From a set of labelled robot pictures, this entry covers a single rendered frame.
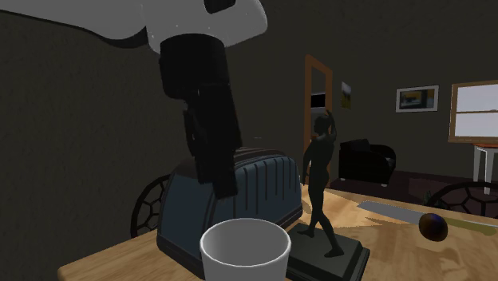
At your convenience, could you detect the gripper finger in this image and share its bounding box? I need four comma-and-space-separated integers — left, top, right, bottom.
182, 101, 214, 184
194, 83, 243, 200

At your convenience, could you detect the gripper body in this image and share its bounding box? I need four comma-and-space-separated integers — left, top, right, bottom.
158, 34, 231, 103

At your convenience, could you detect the dark blue toaster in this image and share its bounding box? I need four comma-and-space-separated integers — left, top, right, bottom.
156, 147, 304, 279

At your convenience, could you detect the black patterned-back chair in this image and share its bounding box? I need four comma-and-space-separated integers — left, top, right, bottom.
129, 173, 172, 239
425, 180, 498, 220

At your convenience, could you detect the dark human figure statue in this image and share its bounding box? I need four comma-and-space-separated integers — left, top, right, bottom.
286, 109, 371, 281

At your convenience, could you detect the white cup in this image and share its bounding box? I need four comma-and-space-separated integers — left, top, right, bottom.
199, 217, 292, 281

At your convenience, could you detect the black armchair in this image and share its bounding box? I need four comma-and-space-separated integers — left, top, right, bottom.
338, 138, 397, 188

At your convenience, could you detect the wooden table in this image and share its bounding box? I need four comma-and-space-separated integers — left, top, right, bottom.
57, 184, 498, 281

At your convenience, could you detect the dark brown round fruit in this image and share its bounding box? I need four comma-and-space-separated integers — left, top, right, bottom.
418, 212, 449, 243

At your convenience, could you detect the wooden-framed window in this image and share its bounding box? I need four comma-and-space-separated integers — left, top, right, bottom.
447, 80, 498, 144

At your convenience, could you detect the wooden door frame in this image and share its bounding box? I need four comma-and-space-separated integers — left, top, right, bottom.
303, 53, 334, 188

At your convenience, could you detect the small yellow wall picture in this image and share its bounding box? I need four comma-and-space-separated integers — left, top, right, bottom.
340, 81, 353, 110

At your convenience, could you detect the knife with olive handle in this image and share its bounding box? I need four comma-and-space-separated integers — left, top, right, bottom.
356, 200, 498, 237

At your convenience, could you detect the white-framed wall picture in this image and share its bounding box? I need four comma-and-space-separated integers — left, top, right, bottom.
395, 85, 441, 114

